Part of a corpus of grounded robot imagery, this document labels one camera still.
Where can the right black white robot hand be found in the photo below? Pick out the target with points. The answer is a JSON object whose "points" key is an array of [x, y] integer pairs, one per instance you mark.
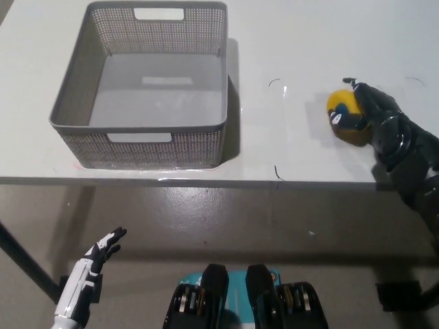
{"points": [[380, 109]]}

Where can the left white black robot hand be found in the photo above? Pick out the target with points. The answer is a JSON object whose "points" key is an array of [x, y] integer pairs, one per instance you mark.
{"points": [[82, 274]]}

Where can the yellow duck toy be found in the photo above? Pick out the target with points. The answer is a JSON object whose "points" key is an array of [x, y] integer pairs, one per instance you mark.
{"points": [[343, 99]]}

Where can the black teal robot torso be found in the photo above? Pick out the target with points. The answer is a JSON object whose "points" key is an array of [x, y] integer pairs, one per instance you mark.
{"points": [[247, 301]]}

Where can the grey perforated plastic basket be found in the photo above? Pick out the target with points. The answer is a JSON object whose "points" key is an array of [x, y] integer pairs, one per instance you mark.
{"points": [[85, 103]]}

